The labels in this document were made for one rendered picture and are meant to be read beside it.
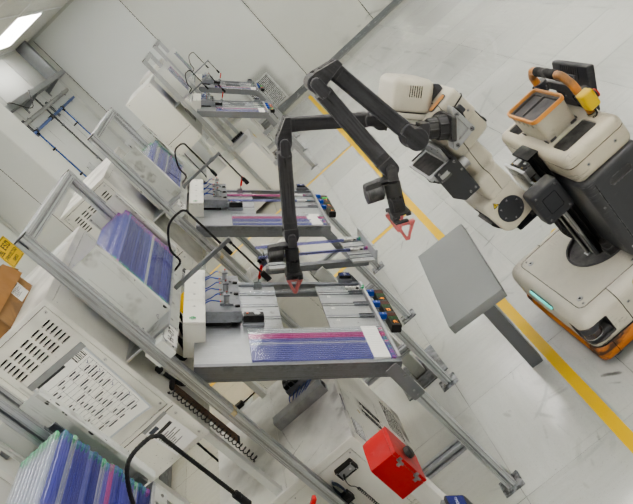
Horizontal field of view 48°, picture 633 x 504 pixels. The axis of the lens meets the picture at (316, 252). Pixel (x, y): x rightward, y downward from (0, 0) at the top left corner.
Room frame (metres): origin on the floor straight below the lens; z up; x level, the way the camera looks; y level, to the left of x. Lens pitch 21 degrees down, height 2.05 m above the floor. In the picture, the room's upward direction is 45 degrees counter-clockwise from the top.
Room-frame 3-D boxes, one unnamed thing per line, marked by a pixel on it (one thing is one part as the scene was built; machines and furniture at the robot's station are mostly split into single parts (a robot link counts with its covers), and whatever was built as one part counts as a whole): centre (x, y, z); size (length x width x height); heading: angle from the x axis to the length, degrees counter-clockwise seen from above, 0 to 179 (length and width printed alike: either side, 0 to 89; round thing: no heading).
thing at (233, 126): (8.92, -0.29, 0.95); 1.36 x 0.82 x 1.90; 82
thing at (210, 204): (3.97, 0.25, 0.65); 1.01 x 0.73 x 1.29; 82
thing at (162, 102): (7.49, -0.07, 0.95); 1.36 x 0.82 x 1.90; 82
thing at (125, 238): (2.58, 0.51, 1.52); 0.51 x 0.13 x 0.27; 172
